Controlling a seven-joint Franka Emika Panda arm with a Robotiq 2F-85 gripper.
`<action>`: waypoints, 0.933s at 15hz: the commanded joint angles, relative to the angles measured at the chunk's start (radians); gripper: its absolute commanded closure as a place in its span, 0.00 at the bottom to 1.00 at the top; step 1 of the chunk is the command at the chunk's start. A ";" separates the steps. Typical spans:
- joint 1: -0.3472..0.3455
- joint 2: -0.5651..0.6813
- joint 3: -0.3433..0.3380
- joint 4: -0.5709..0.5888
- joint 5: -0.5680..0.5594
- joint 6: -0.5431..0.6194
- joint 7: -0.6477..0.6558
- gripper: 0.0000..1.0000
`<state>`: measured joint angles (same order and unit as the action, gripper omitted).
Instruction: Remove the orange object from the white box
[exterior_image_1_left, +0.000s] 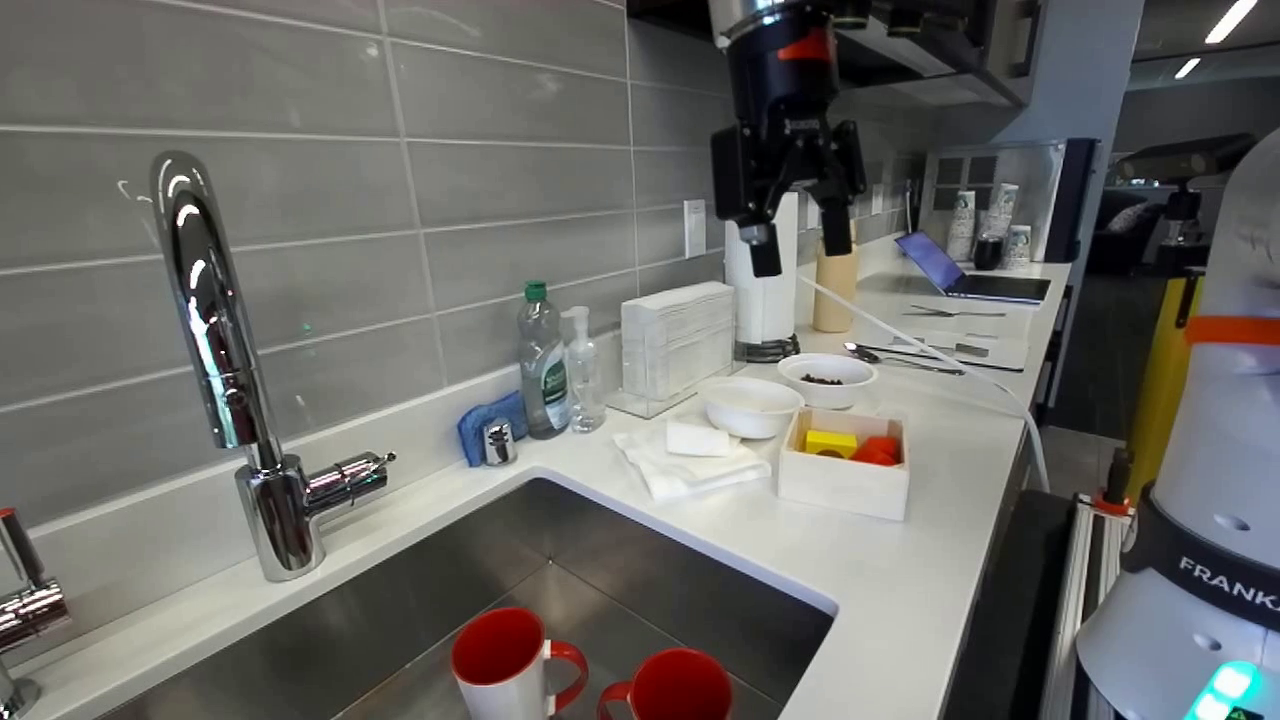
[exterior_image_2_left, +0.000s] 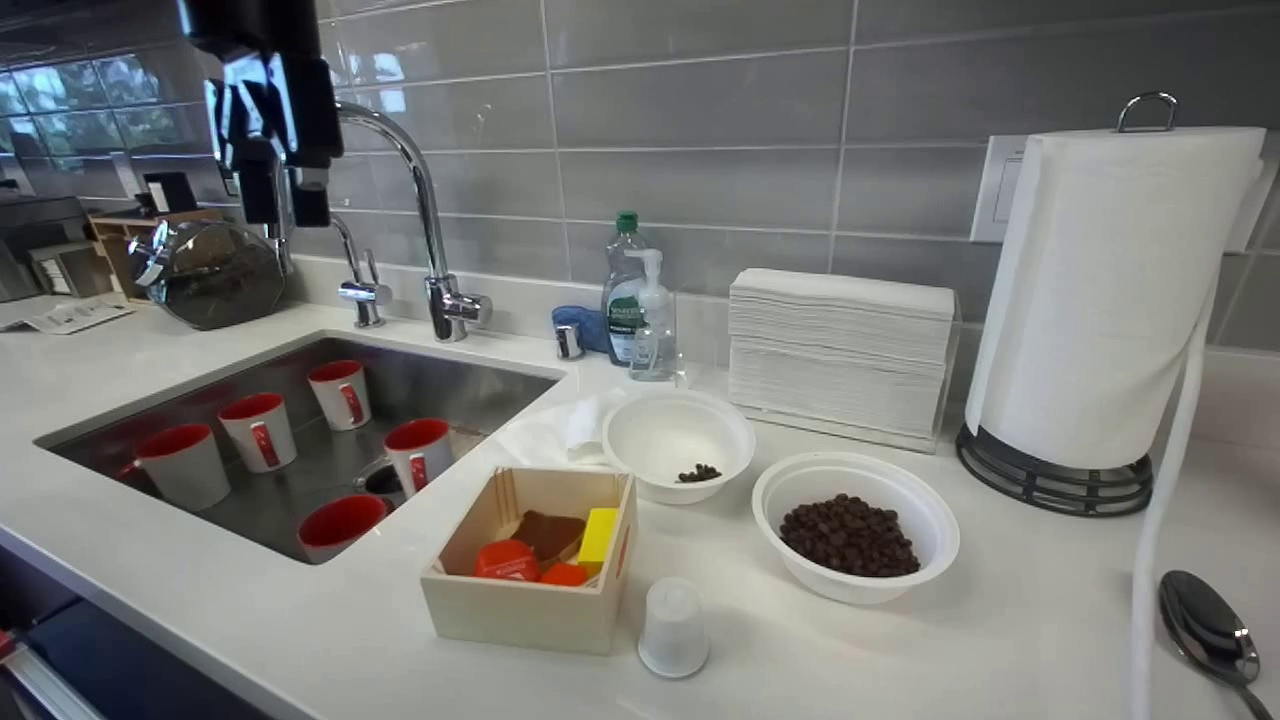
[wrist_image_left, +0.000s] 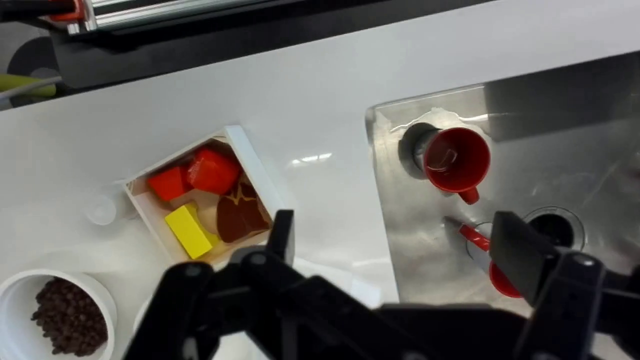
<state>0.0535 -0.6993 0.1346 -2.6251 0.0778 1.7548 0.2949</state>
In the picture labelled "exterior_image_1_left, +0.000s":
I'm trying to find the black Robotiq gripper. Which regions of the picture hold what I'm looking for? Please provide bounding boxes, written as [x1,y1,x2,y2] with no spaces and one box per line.
[726,14,870,285]

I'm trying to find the orange round squeeze toy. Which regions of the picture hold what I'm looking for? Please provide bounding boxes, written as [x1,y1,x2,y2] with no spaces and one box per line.
[850,431,906,472]

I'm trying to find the white square box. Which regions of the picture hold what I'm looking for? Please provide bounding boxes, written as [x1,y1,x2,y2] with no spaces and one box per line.
[777,402,915,527]

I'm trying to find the brown cardboard cylinder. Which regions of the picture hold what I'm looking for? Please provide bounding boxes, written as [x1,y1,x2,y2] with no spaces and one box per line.
[811,242,865,339]

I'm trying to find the white paper towel roll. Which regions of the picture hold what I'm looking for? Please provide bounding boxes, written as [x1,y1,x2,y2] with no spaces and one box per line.
[721,195,803,353]

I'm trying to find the black paper towel holder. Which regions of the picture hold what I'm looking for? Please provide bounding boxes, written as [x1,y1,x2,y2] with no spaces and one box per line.
[726,331,803,366]

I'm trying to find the white bowl with beans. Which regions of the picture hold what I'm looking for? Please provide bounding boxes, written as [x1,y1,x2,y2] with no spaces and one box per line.
[777,346,878,415]

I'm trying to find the white folded napkin stack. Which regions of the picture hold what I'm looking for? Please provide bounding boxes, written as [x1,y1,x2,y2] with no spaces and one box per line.
[611,275,739,424]

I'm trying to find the empty white bowl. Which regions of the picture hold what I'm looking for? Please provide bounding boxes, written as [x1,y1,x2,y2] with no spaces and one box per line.
[695,372,809,446]

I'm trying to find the white and black bottle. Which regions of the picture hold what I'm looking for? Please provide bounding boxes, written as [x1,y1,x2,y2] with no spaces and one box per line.
[973,180,1023,275]

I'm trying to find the yellow block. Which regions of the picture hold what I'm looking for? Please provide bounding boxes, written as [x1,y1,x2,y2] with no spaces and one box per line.
[801,424,865,465]

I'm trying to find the small white bottle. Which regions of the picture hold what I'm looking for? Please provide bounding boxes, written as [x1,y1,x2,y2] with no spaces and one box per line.
[1004,220,1041,275]

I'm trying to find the loose white napkins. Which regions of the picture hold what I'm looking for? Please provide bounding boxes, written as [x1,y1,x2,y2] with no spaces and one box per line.
[607,412,777,509]

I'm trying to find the small clear pump bottle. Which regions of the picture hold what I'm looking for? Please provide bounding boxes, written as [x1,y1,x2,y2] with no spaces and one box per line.
[565,303,611,437]

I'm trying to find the green cap dish soap bottle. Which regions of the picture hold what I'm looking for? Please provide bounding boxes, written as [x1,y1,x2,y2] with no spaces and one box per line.
[514,275,578,444]

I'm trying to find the blue sponge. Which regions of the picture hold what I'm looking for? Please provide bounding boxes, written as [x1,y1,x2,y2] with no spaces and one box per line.
[450,388,537,472]

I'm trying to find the red and white mug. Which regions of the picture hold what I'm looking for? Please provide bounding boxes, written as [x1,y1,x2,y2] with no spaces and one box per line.
[593,643,736,720]
[446,605,593,720]

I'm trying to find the stainless steel sink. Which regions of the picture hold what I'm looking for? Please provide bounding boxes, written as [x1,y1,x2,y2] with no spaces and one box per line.
[94,472,841,720]

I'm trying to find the tall chrome faucet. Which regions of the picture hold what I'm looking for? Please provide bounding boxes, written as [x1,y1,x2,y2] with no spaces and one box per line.
[148,146,401,586]

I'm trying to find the small chrome tap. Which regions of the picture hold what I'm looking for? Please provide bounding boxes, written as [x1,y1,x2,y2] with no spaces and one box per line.
[0,503,77,720]

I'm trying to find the white wall outlet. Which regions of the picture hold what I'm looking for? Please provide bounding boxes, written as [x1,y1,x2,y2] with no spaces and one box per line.
[681,195,710,261]

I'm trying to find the white cable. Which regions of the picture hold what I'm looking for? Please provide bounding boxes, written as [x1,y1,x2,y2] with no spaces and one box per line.
[795,271,1058,494]

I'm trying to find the yellow post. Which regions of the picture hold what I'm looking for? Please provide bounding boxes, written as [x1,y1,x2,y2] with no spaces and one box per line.
[1120,267,1202,503]

